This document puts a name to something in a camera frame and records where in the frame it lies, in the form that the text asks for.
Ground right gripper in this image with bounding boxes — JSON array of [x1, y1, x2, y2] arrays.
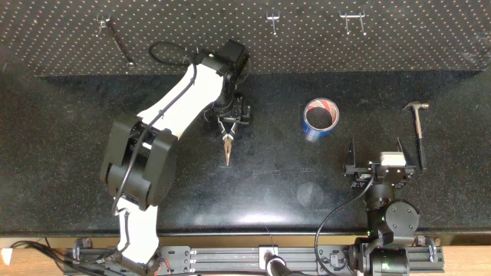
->
[[344, 136, 417, 189]]

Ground black and white pliers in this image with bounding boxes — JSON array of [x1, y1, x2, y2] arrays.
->
[[217, 117, 239, 167]]

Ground wrench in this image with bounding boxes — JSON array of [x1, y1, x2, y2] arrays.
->
[[104, 18, 137, 71]]

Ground black pegboard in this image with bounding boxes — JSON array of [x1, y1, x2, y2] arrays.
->
[[0, 0, 491, 77]]

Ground hammer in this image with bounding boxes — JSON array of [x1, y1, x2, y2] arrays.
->
[[401, 100, 430, 172]]

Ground roll of blue tape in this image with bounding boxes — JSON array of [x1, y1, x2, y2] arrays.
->
[[302, 97, 341, 142]]

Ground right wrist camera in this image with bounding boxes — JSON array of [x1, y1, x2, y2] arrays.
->
[[379, 151, 407, 169]]

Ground black cable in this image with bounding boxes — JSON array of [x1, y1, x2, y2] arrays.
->
[[110, 40, 199, 254], [314, 171, 377, 276]]

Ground mounting rail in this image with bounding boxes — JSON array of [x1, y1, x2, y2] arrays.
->
[[64, 234, 446, 276]]

